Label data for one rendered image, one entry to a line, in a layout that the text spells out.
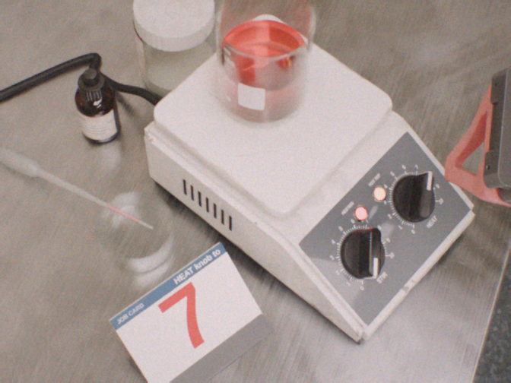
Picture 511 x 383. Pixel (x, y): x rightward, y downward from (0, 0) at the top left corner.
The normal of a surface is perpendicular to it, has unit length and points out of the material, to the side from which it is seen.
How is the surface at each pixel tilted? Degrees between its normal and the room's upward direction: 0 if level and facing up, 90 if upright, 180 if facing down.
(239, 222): 90
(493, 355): 0
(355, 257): 30
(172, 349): 40
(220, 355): 0
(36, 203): 0
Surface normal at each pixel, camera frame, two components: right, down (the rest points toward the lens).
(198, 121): 0.02, -0.50
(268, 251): -0.66, 0.65
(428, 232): 0.39, -0.14
